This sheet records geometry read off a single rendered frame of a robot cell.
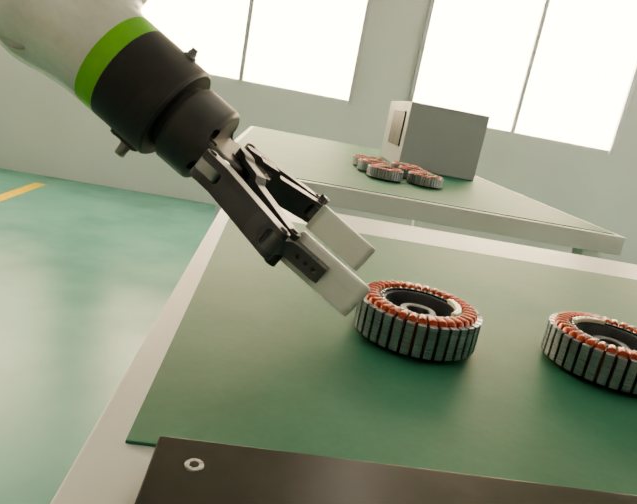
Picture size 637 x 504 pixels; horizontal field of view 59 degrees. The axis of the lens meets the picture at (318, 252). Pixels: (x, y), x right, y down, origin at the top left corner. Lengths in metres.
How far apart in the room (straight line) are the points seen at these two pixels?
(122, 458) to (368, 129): 4.34
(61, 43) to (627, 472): 0.51
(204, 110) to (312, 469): 0.31
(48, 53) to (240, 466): 0.37
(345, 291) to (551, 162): 4.65
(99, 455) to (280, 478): 0.10
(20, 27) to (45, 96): 4.35
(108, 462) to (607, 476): 0.29
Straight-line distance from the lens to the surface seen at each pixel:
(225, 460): 0.28
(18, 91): 4.95
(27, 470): 1.55
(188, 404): 0.36
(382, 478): 0.29
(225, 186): 0.43
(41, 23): 0.52
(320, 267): 0.42
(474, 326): 0.49
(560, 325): 0.56
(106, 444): 0.33
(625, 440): 0.47
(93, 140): 4.78
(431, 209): 1.45
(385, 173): 1.70
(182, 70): 0.49
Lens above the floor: 0.94
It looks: 15 degrees down
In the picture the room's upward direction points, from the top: 11 degrees clockwise
